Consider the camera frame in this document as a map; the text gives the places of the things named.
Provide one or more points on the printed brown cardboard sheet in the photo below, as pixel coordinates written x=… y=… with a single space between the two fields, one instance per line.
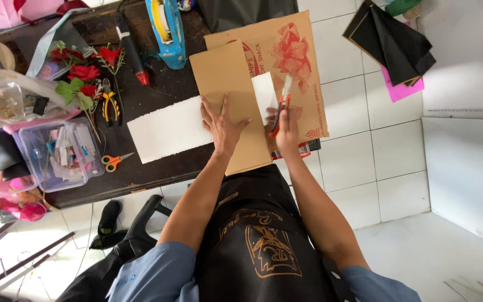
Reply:
x=285 y=63

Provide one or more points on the black shoe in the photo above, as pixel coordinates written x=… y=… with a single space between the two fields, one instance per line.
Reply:
x=109 y=218

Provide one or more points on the heap of pink craft materials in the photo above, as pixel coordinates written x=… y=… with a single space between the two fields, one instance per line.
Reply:
x=6 y=201

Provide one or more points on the stack of black paper sheets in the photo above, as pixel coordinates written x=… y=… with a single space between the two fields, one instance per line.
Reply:
x=392 y=44

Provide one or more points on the black glue gun red tip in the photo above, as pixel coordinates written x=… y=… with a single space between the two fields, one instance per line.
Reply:
x=132 y=52

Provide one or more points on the blue tape dispenser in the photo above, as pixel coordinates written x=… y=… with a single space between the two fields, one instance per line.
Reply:
x=167 y=31

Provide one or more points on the pink paper sheet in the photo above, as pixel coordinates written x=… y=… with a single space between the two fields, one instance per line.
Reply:
x=401 y=89

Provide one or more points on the red artificial flower bunch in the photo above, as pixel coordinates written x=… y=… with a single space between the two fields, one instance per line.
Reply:
x=84 y=75

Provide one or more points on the clear plastic bag of sticks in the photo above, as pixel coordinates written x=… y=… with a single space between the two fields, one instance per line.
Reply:
x=2 y=98

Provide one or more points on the black apron gold print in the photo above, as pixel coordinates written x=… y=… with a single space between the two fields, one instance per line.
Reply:
x=262 y=239

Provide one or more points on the white styrofoam sheet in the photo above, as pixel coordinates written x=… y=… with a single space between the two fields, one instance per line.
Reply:
x=170 y=130

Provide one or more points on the blue shirt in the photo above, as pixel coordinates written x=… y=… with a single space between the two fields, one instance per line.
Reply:
x=157 y=274

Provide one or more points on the person's right hand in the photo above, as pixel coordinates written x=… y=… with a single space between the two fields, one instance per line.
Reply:
x=286 y=130

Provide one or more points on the person's right fingers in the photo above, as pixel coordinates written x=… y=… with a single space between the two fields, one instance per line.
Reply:
x=276 y=119

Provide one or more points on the dark wooden table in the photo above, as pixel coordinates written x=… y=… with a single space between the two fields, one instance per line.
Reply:
x=141 y=105

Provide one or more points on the person's left hand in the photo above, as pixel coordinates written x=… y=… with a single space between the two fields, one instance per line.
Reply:
x=222 y=128

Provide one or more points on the clear plastic box of scraps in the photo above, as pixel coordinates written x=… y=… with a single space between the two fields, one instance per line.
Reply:
x=59 y=153

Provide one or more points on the orange utility knife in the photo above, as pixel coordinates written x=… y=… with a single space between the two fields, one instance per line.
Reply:
x=281 y=105

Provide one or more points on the red plastic packet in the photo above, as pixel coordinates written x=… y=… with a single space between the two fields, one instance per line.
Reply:
x=298 y=150

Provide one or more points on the black office chair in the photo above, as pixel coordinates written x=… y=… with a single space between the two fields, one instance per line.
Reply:
x=115 y=256

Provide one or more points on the plain brown cardboard sheet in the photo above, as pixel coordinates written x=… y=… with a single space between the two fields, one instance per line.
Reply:
x=235 y=105

